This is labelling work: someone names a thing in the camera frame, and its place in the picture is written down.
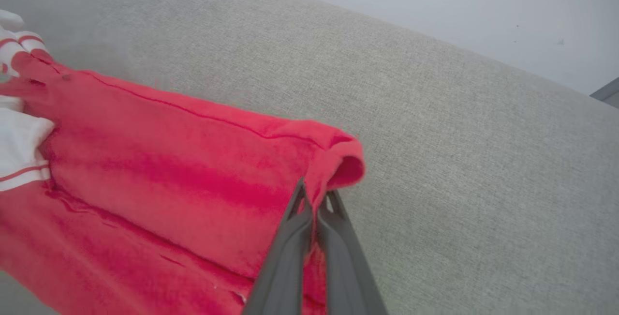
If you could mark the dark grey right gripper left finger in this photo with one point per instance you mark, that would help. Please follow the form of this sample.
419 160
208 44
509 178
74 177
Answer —
285 266

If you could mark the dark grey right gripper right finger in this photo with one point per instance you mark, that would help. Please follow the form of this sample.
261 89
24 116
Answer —
346 266

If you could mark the grey baseboard strip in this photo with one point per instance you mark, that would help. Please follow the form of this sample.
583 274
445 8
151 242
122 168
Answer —
608 95

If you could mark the red white basketball jersey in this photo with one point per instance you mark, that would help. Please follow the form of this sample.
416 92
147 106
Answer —
169 170

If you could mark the grey fabric sofa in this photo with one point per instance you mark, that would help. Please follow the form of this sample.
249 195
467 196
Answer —
459 160

